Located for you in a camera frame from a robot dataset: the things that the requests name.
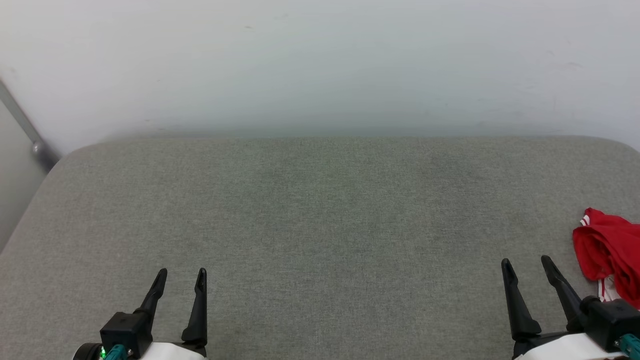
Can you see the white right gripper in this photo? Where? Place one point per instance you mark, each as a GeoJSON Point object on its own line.
{"type": "Point", "coordinates": [570, 347]}

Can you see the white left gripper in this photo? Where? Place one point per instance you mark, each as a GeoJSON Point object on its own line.
{"type": "Point", "coordinates": [175, 352]}

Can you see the red basketball jersey white sleeves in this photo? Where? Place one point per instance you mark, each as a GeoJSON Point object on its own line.
{"type": "Point", "coordinates": [612, 250]}

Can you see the grey fabric sofa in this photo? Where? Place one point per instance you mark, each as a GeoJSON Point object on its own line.
{"type": "Point", "coordinates": [320, 240]}

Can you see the grey metal pole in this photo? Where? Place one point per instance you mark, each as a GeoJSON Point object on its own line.
{"type": "Point", "coordinates": [25, 130]}

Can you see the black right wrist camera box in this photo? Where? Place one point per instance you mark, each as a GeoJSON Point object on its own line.
{"type": "Point", "coordinates": [610, 320]}

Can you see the teal left camera connector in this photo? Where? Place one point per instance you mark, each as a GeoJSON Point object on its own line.
{"type": "Point", "coordinates": [116, 353]}

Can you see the teal camera connector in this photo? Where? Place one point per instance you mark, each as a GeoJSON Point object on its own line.
{"type": "Point", "coordinates": [116, 353]}
{"type": "Point", "coordinates": [631, 345]}

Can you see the teal right camera connector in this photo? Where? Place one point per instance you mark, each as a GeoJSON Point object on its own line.
{"type": "Point", "coordinates": [631, 345]}

